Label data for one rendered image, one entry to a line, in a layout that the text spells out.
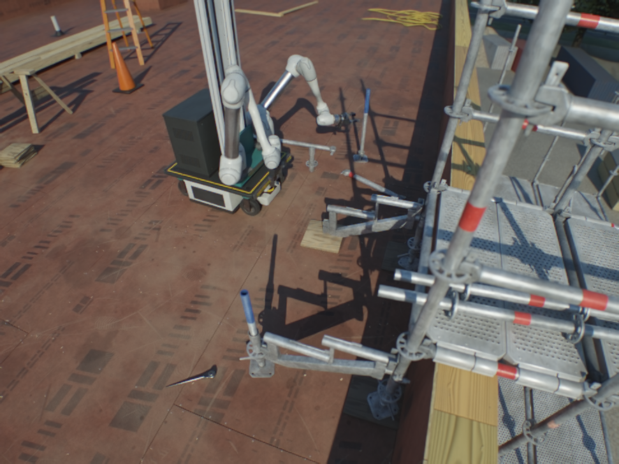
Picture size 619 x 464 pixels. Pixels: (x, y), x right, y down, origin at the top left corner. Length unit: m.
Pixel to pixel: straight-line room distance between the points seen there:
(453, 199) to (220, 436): 1.84
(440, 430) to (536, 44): 1.18
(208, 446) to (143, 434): 0.37
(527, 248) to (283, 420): 1.58
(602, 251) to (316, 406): 1.75
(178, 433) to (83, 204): 2.41
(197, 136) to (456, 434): 2.45
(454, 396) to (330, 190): 2.27
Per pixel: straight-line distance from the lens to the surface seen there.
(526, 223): 2.15
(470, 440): 1.42
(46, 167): 4.70
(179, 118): 2.82
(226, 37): 2.75
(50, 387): 2.61
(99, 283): 2.92
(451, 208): 2.03
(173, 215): 3.21
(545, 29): 0.73
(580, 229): 2.31
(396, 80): 5.95
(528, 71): 0.74
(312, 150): 3.34
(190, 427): 2.14
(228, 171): 2.42
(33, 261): 3.44
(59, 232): 3.57
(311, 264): 2.58
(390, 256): 2.68
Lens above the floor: 1.98
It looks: 45 degrees down
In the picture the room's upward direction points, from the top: straight up
